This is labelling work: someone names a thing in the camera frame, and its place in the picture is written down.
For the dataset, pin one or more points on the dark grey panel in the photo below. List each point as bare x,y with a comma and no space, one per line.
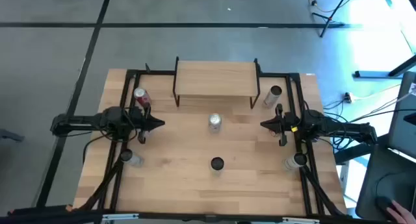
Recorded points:
403,120

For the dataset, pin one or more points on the black metal table frame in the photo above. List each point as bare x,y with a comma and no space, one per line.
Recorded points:
156,72

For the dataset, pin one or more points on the black power plug adapter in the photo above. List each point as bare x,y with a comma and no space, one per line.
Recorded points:
348,97

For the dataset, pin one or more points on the wooden shelf with black frame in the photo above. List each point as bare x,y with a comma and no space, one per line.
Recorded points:
216,78

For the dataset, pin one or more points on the black floor stand base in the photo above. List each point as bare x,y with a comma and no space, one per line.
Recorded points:
373,74

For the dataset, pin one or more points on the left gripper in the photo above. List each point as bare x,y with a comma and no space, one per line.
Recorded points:
139,121

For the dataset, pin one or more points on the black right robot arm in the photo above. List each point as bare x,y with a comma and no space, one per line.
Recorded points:
351,130

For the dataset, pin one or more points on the silver aluminium bracket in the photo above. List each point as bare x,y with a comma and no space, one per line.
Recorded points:
300,220
120,217

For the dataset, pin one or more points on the red Coca-Cola can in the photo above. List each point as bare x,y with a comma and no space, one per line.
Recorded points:
143,99
292,163

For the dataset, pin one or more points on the person's hand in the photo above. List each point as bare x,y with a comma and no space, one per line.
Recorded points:
403,215

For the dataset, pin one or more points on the dark grey side desk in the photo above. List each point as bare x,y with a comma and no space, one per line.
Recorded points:
380,178

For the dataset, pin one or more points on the black computer mouse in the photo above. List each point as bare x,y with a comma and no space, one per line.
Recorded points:
385,204

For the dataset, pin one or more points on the grey chair base leg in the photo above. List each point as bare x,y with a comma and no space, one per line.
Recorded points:
11,135

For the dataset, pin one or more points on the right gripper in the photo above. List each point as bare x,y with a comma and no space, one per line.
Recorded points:
289,121

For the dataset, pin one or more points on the black tripod stand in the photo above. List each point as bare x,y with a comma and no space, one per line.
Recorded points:
328,20

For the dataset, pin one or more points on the white Celsius Peach Vibe can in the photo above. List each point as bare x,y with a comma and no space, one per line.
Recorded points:
217,164
271,99

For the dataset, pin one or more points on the small yellow tag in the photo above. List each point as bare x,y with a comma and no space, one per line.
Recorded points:
294,129

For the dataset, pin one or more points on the silver Diet Coke can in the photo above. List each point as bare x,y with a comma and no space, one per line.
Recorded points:
214,120

